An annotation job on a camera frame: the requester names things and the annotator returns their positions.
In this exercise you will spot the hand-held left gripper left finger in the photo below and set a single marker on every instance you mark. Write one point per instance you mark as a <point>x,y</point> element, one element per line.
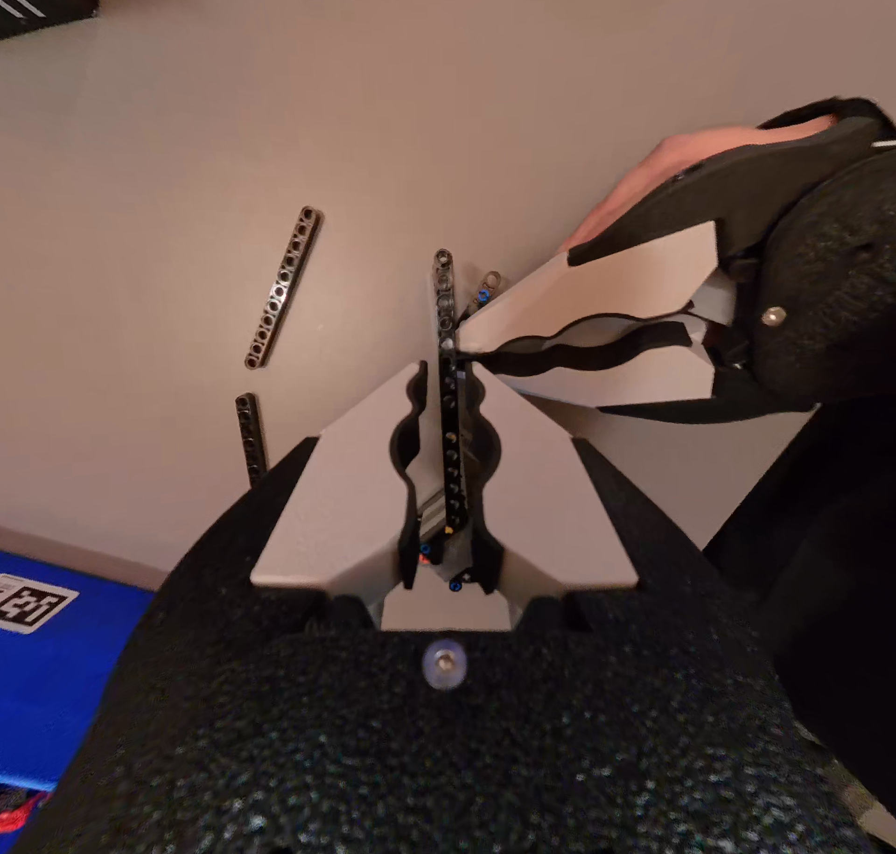
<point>336,504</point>

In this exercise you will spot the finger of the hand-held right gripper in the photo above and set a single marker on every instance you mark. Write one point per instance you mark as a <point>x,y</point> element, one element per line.
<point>644,378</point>
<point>616,280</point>

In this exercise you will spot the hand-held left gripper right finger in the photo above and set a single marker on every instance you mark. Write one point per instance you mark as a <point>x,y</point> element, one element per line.
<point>553,511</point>

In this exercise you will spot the long black technic beam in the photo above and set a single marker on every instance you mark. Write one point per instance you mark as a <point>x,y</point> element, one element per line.
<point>448,392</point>

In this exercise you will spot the white desk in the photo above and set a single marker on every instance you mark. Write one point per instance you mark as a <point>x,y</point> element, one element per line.
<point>175,168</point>

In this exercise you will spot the person's right hand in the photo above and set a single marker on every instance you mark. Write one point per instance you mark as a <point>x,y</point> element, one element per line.
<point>665,161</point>

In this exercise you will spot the short black technic beam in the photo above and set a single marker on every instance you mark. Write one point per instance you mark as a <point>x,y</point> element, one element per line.
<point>252,441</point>

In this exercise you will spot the grey beam with blue pin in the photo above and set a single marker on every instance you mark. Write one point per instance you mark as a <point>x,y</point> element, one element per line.
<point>484,292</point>

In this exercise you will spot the square code sticker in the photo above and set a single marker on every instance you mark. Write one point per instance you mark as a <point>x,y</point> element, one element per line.
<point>31,602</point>

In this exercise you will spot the blue plastic bin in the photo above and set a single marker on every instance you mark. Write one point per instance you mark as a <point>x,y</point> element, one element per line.
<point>63,693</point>

